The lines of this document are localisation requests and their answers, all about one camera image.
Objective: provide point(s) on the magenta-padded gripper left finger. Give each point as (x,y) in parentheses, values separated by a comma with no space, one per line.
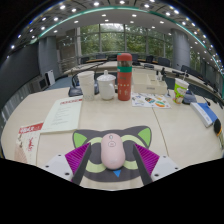
(58,165)

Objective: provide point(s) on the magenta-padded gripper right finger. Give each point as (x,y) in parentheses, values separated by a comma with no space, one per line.
(163,165)

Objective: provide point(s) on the pink computer mouse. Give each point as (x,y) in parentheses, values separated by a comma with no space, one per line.
(112,151)

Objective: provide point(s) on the cat face mouse pad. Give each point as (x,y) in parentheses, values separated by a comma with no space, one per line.
(100,173)

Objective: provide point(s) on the red and white leaflet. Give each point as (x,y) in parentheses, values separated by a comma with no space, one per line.
(30,143)

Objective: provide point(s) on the white printed paper sheet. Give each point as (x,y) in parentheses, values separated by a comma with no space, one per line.
(63,115)

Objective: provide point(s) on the black handheld microphone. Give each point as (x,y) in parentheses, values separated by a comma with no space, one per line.
(218,128)

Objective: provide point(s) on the colourful sticker sheet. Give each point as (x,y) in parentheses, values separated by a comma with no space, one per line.
(150,100)

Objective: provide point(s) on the blue and white book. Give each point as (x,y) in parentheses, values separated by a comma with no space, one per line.
(205,113)

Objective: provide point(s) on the printed cup with straw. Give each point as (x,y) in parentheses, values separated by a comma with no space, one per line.
(180,91)

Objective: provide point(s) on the white cardboard box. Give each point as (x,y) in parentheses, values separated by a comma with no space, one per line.
(146,85)

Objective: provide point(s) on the white paper cup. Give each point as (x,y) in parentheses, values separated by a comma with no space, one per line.
(87,86)

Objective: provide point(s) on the white lidded mug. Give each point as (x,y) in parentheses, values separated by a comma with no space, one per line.
(106,88)

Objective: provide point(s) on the red drink bottle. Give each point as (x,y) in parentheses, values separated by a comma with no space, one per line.
(124,81)

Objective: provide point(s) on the long curved conference table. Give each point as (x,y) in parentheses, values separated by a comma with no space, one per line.
(106,65)

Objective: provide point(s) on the group of ceiling lights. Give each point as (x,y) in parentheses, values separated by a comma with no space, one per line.
(133,15)

